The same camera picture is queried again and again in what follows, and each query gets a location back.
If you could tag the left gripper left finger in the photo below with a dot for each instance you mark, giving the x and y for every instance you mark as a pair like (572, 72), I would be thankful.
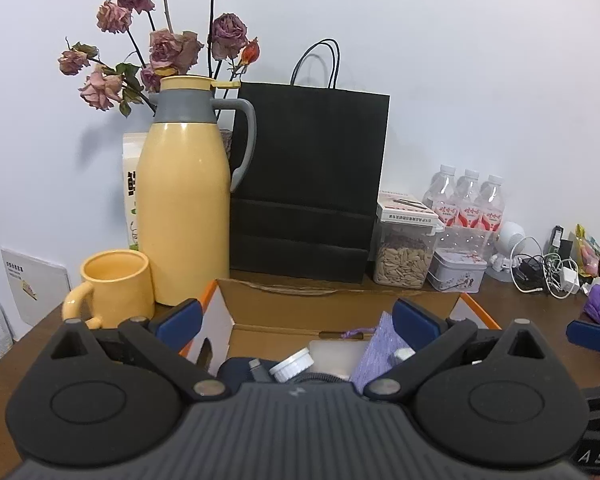
(156, 345)

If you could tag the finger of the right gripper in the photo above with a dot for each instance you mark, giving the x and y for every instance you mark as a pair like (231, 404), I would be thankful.
(583, 334)

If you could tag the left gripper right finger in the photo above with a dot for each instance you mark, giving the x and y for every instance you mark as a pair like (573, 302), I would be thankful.
(438, 346)

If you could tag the purple knit cloth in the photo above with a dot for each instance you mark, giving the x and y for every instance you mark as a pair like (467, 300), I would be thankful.
(377, 359)

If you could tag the yellow mug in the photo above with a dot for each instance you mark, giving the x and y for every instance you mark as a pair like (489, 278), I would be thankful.
(116, 285)

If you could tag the small printed tin box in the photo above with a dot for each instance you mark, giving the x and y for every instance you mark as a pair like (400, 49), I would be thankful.
(456, 271)

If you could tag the colourful snack packet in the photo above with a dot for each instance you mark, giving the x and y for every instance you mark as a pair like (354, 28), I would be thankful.
(587, 253)

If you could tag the orange cardboard box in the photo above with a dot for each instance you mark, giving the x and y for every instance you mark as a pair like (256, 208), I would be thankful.
(250, 320)

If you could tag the clear seed container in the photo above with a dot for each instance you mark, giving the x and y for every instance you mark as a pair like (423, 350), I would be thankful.
(407, 233)

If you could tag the water bottle middle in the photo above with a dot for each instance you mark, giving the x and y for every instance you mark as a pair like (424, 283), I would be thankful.
(464, 200)

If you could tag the water bottle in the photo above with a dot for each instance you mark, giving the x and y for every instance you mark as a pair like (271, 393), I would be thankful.
(491, 204)
(439, 196)
(464, 200)

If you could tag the water bottle left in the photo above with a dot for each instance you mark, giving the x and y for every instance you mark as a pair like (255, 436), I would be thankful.
(439, 196)

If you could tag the water bottle right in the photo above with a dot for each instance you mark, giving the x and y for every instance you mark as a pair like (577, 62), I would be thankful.
(491, 204)

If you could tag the yellow thermos jug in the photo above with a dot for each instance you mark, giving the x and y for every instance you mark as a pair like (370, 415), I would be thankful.
(183, 187)

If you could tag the white carton behind jug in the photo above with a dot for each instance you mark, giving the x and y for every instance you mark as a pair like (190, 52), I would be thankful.
(132, 145)

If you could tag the black paper bag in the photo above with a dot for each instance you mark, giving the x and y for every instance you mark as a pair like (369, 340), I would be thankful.
(307, 205)

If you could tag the dried rose bouquet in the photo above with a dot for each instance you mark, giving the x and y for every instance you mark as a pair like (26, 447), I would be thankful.
(159, 51)

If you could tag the white round camera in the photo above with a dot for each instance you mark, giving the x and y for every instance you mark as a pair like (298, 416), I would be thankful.
(500, 263)

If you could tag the white booklet against wall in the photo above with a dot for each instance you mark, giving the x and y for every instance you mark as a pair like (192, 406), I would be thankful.
(38, 286)

